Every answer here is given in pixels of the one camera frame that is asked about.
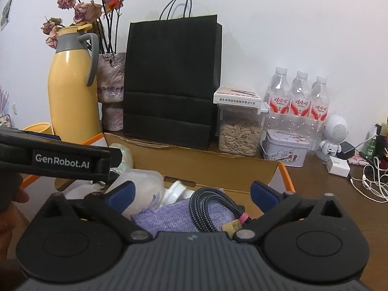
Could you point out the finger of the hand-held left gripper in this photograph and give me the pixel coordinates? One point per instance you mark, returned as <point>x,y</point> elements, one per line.
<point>44,136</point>
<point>115,157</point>

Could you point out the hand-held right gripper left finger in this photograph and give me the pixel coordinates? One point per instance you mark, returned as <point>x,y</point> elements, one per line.
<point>121,195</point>

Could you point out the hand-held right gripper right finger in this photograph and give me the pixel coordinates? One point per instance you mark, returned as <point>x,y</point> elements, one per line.
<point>263,197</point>

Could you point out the purple burlap pouch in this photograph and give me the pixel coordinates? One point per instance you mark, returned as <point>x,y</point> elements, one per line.
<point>169,218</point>

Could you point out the white bottle cap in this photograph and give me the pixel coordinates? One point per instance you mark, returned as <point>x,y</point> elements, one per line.
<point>177,192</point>

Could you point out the red cardboard box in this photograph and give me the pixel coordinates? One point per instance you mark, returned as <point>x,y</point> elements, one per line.
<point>197,163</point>

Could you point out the person's left hand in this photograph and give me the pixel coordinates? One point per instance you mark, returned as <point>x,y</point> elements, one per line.
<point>9,227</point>

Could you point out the green iridescent plastic bag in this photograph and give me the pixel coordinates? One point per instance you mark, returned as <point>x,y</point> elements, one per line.
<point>124,157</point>

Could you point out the yellow mug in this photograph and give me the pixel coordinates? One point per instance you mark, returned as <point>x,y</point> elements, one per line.
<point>39,128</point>

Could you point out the translucent plastic container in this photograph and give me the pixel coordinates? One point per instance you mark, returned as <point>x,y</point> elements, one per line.
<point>142,185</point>

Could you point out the yellow thermos jug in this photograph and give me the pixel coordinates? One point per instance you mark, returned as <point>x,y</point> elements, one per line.
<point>72,97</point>

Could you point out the printed metal tin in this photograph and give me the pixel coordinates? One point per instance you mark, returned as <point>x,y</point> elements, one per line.
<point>285,151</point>

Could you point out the pink fuzzy vase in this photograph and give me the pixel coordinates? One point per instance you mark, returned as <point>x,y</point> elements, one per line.
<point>112,97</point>

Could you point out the clear seed container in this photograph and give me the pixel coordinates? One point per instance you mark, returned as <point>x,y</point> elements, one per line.
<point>239,139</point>

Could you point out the white power adapter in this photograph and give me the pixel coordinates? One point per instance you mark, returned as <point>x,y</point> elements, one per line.
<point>338,166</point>

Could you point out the black paper bag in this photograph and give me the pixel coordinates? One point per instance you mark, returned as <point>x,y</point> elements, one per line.
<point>172,81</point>

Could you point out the black power adapter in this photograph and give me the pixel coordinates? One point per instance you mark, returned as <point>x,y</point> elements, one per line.
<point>347,151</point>

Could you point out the white robot speaker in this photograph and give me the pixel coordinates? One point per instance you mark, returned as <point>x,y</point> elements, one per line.
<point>335,133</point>

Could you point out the red label water bottle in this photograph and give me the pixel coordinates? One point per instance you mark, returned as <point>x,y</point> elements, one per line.
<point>299,100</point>
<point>319,103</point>
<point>278,97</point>

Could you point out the white printed small box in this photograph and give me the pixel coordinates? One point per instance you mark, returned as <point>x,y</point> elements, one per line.
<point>236,97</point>

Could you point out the pink patterned pouch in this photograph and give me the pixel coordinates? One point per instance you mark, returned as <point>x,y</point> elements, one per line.
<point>360,160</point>

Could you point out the dark green labelled bottle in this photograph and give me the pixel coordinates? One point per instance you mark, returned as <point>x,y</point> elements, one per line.
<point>374,142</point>

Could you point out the dried rose bouquet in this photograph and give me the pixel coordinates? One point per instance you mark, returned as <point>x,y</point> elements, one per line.
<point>88,9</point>

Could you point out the white wall socket plate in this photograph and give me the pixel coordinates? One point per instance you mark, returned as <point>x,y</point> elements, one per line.
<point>15,109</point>

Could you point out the wall picture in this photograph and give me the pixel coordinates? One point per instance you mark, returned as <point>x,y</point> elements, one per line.
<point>6,10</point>

